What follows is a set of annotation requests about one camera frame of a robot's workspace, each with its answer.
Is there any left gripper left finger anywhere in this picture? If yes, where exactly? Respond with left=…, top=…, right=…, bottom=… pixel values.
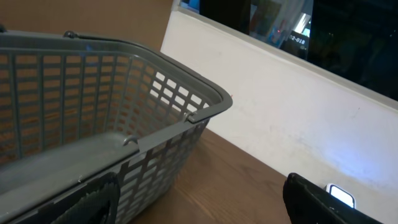
left=21, top=172, right=121, bottom=224

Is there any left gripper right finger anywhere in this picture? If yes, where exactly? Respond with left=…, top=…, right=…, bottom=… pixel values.
left=283, top=172, right=381, bottom=224

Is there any white barcode scanner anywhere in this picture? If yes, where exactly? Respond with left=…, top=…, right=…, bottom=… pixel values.
left=323, top=184, right=356, bottom=208

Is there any white window sill ledge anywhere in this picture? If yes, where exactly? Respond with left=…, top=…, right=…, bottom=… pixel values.
left=161, top=6, right=397, bottom=223

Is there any grey plastic shopping basket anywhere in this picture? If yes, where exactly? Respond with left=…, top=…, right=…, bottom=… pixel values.
left=1, top=29, right=233, bottom=224

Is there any glass window pane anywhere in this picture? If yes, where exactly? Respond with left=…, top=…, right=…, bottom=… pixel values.
left=180, top=0, right=397, bottom=100

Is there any brown cardboard panel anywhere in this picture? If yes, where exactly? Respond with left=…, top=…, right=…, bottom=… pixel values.
left=1, top=0, right=173, bottom=50

